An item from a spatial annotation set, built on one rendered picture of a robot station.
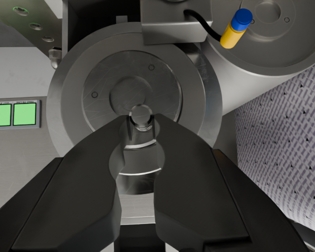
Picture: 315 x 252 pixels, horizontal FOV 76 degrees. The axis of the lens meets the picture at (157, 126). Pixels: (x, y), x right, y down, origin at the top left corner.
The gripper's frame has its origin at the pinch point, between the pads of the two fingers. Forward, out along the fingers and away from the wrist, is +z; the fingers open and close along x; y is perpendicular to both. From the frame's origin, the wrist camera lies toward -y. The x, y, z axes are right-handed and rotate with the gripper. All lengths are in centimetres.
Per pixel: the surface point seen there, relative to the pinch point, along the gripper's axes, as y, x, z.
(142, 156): 3.9, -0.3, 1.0
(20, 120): 17.7, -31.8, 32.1
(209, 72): -0.6, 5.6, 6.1
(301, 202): 14.2, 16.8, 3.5
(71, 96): 0.1, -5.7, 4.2
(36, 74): 64, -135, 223
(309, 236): 26.7, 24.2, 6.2
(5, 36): 23, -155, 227
